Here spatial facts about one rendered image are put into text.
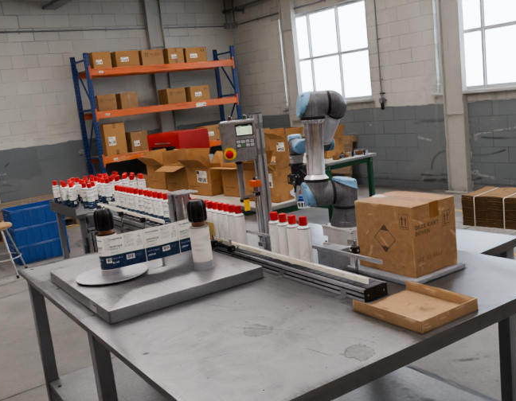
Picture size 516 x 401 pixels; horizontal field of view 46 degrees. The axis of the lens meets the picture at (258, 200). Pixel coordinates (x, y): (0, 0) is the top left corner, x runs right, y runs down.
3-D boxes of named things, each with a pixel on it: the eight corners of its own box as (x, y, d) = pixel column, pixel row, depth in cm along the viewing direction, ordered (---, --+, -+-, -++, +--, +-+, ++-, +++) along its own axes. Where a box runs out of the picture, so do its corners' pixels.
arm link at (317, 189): (337, 206, 284) (330, 88, 276) (306, 209, 281) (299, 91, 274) (330, 203, 295) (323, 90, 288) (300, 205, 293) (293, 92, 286)
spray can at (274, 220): (270, 258, 261) (264, 212, 258) (279, 255, 264) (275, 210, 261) (276, 260, 257) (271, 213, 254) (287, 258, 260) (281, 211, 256)
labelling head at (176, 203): (172, 242, 313) (166, 193, 309) (194, 236, 320) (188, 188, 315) (185, 246, 301) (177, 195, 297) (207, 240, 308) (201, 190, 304)
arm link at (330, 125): (350, 83, 282) (329, 138, 326) (327, 84, 280) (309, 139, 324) (356, 103, 277) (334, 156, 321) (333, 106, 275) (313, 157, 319)
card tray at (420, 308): (353, 310, 204) (352, 299, 203) (407, 290, 218) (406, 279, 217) (422, 334, 179) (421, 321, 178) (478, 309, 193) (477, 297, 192)
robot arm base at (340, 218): (324, 224, 295) (323, 204, 293) (347, 219, 303) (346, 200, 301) (345, 229, 282) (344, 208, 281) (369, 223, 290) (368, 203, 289)
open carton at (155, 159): (138, 189, 610) (133, 153, 603) (176, 182, 637) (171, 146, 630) (158, 192, 579) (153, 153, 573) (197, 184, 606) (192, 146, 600)
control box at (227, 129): (224, 161, 292) (220, 122, 289) (259, 157, 291) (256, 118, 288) (223, 163, 282) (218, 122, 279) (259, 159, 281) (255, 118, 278)
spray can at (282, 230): (278, 261, 256) (273, 214, 252) (288, 258, 258) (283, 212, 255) (285, 263, 251) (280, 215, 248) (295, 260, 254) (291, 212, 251)
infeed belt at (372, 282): (166, 236, 347) (166, 230, 346) (180, 233, 352) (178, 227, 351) (368, 299, 210) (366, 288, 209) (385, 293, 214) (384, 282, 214)
